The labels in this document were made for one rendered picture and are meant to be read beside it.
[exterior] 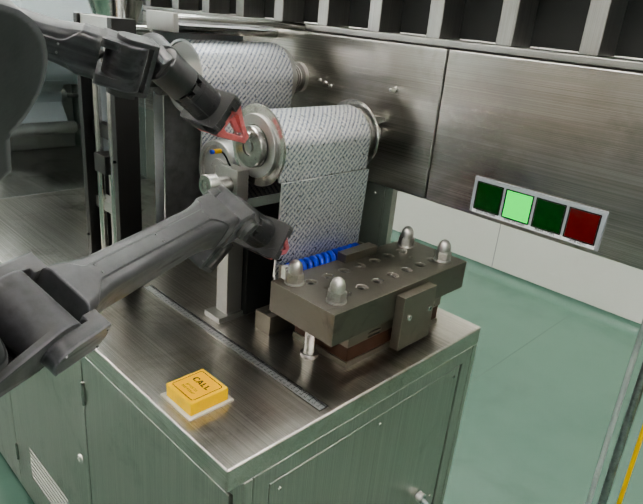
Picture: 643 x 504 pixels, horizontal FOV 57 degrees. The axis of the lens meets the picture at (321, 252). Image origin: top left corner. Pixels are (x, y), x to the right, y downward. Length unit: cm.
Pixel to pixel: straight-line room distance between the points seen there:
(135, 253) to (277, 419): 38
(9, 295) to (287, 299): 56
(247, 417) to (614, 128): 74
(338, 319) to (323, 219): 26
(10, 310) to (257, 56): 87
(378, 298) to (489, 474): 140
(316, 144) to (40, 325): 66
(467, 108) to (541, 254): 266
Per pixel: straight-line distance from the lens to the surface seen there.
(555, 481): 242
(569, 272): 374
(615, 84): 106
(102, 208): 138
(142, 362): 107
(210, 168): 121
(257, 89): 129
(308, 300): 100
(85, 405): 134
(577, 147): 109
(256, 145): 105
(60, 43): 90
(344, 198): 118
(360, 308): 101
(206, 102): 96
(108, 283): 64
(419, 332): 116
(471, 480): 230
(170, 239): 73
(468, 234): 400
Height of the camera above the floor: 148
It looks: 22 degrees down
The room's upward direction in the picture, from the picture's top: 5 degrees clockwise
